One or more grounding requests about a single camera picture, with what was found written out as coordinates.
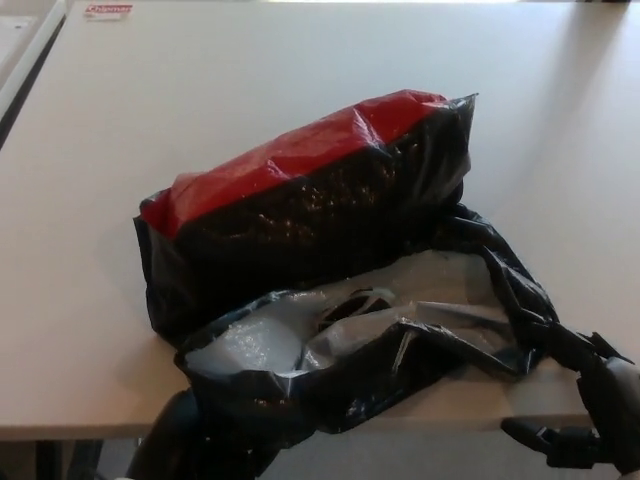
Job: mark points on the white adjacent desk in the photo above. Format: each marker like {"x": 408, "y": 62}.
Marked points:
{"x": 35, "y": 55}

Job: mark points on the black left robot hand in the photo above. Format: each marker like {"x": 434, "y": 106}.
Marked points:
{"x": 167, "y": 440}

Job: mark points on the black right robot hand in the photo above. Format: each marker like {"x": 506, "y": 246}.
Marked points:
{"x": 582, "y": 355}

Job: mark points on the white perforated sheet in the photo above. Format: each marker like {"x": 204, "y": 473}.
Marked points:
{"x": 15, "y": 42}

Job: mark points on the black and red plastic bag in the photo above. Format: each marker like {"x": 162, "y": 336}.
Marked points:
{"x": 320, "y": 220}

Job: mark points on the red and white label sticker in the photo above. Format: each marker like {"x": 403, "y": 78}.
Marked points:
{"x": 107, "y": 11}

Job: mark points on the dark desk leg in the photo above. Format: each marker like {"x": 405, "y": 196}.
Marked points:
{"x": 50, "y": 460}

